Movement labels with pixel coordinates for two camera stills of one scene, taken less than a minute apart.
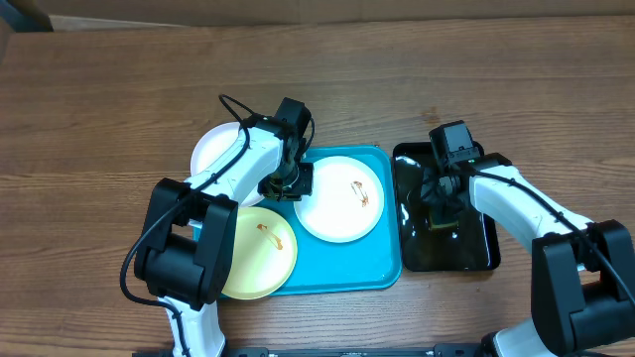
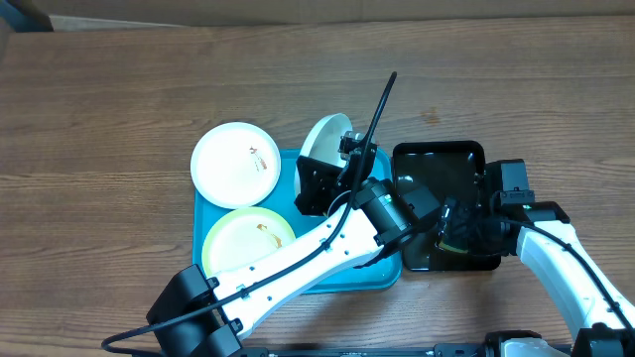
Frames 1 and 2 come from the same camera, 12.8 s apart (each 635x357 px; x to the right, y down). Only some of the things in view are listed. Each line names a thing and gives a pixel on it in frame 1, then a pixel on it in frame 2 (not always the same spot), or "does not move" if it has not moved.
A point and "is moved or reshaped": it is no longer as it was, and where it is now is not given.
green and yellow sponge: [443, 227] is moved or reshaped
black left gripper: [306, 187] -> [317, 191]
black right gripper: [437, 199] -> [468, 213]
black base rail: [441, 350] does not move
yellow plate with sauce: [264, 256] does not move
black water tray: [471, 246] does not move
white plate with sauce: [346, 202] is moved or reshaped
